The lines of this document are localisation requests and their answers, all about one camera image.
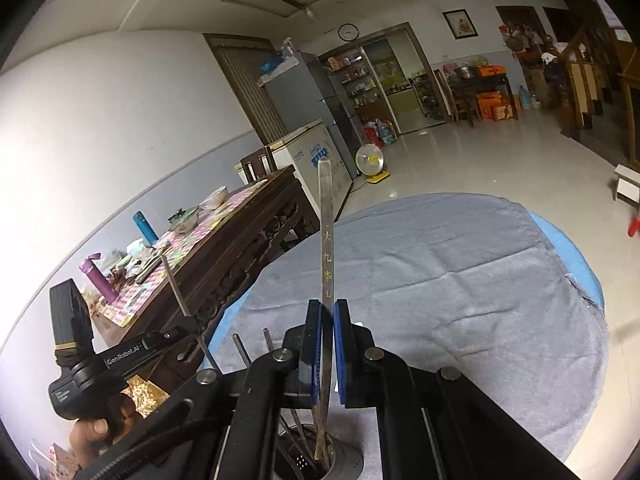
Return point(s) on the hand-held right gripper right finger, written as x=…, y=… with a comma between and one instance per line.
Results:
x=340, y=350

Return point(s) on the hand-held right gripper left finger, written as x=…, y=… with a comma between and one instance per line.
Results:
x=316, y=350

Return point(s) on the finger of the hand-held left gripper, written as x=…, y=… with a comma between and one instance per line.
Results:
x=175, y=332

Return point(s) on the metal utensil holder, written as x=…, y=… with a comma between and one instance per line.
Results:
x=350, y=460

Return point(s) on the gold-marked dark chopstick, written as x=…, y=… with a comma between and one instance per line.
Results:
x=326, y=210

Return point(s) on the person's left hand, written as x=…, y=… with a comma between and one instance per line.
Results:
x=95, y=430

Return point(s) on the purple water bottle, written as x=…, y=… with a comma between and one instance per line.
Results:
x=97, y=280

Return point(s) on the gold patterned box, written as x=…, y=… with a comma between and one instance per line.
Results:
x=147, y=395

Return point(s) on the pink checked tablecloth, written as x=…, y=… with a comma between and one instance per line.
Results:
x=200, y=230

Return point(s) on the carved dark wooden table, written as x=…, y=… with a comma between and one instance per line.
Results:
x=240, y=245

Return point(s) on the teal thermos bottle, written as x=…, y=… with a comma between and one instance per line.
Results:
x=145, y=226

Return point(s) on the glass dish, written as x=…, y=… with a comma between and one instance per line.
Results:
x=184, y=220

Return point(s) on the grey knitted cloth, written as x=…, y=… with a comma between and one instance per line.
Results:
x=450, y=285

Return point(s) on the white bowl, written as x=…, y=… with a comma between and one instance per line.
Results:
x=215, y=197

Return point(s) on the white floor fan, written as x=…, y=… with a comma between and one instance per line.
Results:
x=370, y=159

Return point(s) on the white chest freezer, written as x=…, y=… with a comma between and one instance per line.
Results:
x=312, y=152

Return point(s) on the red plastic bag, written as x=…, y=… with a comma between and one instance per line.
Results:
x=371, y=136

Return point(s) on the blue water jug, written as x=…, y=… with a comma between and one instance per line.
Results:
x=386, y=132

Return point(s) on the blue table cover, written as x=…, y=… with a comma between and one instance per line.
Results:
x=565, y=245

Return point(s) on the grey refrigerator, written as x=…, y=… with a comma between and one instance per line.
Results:
x=295, y=95

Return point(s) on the brown slatted wooden door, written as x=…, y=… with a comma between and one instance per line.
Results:
x=245, y=75

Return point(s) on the shelf of pantry goods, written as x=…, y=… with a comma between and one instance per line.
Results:
x=350, y=80

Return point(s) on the tall-backed wooden chair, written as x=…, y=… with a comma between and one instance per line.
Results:
x=447, y=95

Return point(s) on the orange cardboard boxes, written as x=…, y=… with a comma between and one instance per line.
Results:
x=495, y=106

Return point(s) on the metal basin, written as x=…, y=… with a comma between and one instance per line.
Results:
x=465, y=72

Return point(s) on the dark wooden side table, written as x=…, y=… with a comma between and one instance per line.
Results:
x=492, y=84

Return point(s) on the clear water jug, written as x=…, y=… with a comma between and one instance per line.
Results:
x=525, y=99

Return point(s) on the flat orange box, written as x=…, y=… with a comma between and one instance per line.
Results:
x=491, y=71

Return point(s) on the red plastic stool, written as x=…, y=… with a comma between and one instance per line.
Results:
x=634, y=227

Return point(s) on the small white step stool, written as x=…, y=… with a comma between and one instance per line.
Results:
x=627, y=182

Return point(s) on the pile of household clutter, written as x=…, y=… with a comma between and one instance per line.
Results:
x=522, y=42

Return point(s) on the wooden staircase railing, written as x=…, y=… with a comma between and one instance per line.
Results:
x=585, y=85

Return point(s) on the round wall clock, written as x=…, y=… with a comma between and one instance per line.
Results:
x=349, y=32

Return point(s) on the framed wall picture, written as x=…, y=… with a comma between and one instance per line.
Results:
x=460, y=24

